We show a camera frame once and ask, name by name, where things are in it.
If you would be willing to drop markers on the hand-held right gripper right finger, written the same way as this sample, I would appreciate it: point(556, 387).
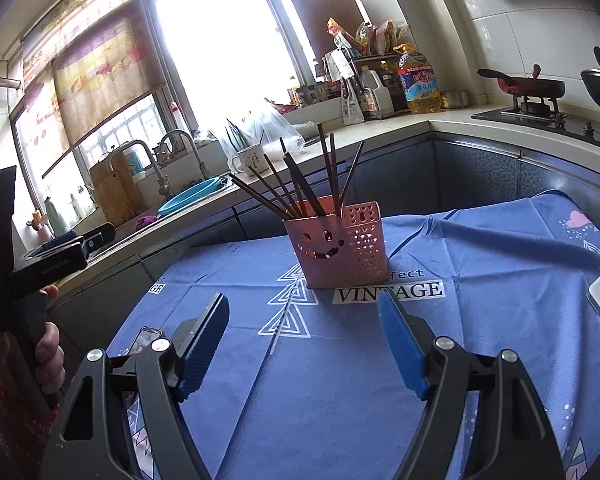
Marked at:
point(402, 345)

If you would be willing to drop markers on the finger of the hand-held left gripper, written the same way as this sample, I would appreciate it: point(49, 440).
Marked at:
point(97, 237)

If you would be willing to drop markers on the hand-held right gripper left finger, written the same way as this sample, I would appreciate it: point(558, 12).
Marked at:
point(205, 345)

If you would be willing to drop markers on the pink perforated utensil holder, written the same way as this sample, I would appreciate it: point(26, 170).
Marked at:
point(340, 245)

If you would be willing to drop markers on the bundle of chopsticks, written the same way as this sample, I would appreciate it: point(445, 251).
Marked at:
point(305, 185)

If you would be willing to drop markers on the person's left forearm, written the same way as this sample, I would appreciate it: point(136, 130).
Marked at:
point(15, 430)

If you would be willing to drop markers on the person's left hand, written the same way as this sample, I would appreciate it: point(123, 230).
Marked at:
point(50, 355)

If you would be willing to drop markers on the stainless steel sink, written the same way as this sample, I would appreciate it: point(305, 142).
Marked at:
point(130, 225)

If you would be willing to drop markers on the wooden cutting board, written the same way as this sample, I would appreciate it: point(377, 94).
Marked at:
point(112, 195)

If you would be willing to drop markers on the pale green thermos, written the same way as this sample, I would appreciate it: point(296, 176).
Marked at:
point(55, 217)

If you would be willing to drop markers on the purple cloth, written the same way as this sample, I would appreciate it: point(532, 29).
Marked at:
point(146, 222)

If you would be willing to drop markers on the smartphone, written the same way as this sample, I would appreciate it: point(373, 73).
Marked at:
point(142, 342)

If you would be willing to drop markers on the blue printed tablecloth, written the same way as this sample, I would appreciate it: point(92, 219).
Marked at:
point(330, 385)

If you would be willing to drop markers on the angular steel faucet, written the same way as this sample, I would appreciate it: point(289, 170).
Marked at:
point(152, 165)

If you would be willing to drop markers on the blue plastic basin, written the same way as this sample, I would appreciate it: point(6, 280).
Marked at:
point(190, 200)

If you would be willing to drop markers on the curved steel faucet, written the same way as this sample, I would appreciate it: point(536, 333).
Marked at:
point(192, 147)

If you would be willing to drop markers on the white bottle red cap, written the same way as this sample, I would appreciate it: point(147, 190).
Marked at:
point(178, 117)

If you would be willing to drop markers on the white enamel mug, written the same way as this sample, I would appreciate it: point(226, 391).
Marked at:
point(250, 160)

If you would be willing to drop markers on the green scallions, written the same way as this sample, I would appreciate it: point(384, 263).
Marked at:
point(237, 137)

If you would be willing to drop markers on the printed roller blind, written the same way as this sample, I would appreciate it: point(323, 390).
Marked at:
point(100, 60)

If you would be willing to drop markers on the grey base cabinets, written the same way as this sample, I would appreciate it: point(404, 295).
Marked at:
point(480, 175)

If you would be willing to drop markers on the clear plastic bag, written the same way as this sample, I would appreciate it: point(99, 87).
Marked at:
point(275, 130)

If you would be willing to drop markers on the kitchen window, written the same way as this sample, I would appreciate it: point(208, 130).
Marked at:
point(220, 50)

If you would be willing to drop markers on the white plastic jug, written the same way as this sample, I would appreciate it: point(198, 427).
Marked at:
point(375, 95)

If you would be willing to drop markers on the small steel pot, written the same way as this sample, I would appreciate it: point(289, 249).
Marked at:
point(455, 99)

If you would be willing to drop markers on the cooking oil bottle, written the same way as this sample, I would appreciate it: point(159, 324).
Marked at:
point(420, 85)

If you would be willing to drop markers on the black gas stove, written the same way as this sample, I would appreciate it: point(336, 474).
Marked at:
point(530, 117)

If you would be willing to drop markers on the cluster of seasoning packets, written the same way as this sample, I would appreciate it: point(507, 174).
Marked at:
point(345, 65)

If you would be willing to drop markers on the red frying pan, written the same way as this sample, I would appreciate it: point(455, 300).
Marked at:
point(530, 85)

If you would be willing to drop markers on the brown cardboard panel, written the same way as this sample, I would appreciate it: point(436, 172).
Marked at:
point(325, 15)

